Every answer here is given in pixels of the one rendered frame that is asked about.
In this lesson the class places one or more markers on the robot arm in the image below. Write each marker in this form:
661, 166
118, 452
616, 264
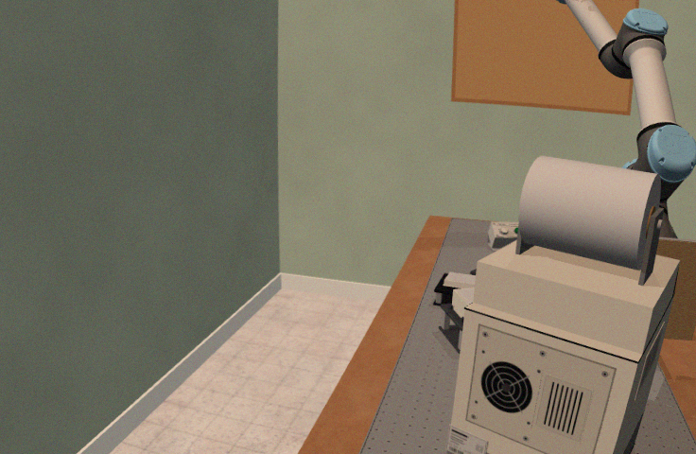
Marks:
664, 147

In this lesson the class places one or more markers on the beige horizontal cylinder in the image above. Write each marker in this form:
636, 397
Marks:
589, 210

